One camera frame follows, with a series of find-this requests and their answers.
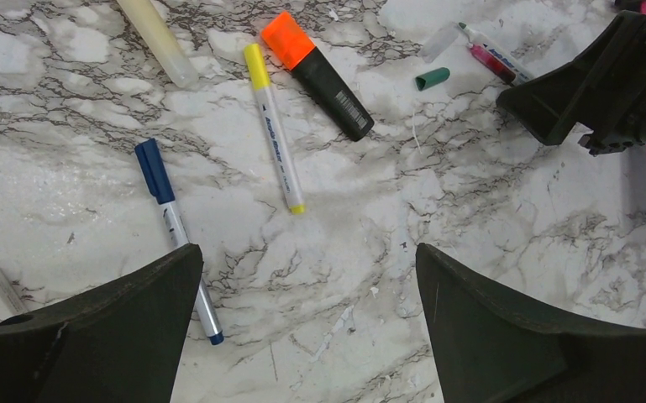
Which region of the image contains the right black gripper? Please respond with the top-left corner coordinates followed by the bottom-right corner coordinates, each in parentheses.
top-left (496, 11), bottom-right (646, 155)

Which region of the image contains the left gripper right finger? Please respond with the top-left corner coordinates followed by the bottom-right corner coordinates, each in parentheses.
top-left (416, 243), bottom-right (646, 402)

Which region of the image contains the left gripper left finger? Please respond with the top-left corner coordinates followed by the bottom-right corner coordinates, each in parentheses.
top-left (0, 244), bottom-right (203, 402)

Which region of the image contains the pink red pen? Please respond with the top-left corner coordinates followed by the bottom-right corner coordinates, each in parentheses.
top-left (469, 44), bottom-right (516, 85)

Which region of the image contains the clear pen cap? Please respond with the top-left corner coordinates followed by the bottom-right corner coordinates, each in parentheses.
top-left (418, 23), bottom-right (460, 63)

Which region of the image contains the thin white blue pen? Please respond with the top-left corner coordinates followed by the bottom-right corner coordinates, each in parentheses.
top-left (134, 139), bottom-right (225, 346)

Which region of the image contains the white yellow highlighter pen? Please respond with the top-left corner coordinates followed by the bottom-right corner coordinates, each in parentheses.
top-left (244, 44), bottom-right (306, 214)

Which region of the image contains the yellow marker pen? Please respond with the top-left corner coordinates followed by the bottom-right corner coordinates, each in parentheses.
top-left (117, 0), bottom-right (199, 88)

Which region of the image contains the white green acrylic marker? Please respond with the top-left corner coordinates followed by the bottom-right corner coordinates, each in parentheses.
top-left (457, 22), bottom-right (535, 86)

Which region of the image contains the small white staples box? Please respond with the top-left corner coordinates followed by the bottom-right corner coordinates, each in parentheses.
top-left (0, 268), bottom-right (29, 315)

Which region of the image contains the green marker cap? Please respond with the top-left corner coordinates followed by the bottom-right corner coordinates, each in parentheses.
top-left (414, 67), bottom-right (451, 92)

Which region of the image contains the orange capped black highlighter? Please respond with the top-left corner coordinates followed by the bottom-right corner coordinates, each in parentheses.
top-left (261, 11), bottom-right (375, 141)

